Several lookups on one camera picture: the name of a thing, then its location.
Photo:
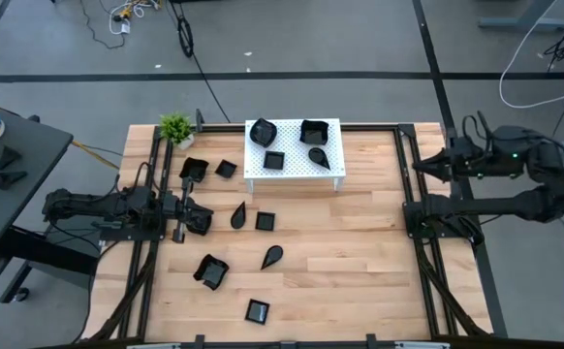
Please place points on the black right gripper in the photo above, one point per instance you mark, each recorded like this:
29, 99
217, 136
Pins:
466, 162

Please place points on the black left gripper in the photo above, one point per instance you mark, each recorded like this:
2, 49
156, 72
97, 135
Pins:
175, 206

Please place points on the black wavy square bowl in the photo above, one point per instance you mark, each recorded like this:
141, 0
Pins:
314, 132
211, 271
195, 169

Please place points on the black teardrop plate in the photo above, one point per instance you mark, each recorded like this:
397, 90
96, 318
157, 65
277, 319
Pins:
273, 254
318, 156
238, 218

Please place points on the black small square plate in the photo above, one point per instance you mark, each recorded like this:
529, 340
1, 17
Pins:
226, 168
257, 311
273, 160
265, 221

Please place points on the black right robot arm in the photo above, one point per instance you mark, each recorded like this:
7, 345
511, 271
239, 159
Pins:
480, 206

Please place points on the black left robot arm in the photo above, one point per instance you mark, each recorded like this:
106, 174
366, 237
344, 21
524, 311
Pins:
93, 206

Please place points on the green plant in white pot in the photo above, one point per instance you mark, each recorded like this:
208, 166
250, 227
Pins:
176, 130

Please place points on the white perforated metal shelf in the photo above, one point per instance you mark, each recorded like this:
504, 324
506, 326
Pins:
294, 167

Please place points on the grey desk foot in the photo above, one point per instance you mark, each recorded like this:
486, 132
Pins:
524, 22

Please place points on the dark grey side table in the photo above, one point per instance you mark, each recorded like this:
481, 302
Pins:
20, 194

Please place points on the black triangular part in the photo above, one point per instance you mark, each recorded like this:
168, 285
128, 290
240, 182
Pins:
8, 179
8, 157

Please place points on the black caster wheel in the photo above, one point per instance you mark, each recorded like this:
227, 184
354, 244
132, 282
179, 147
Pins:
21, 294

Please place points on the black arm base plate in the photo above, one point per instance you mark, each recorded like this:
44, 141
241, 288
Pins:
132, 235
410, 230

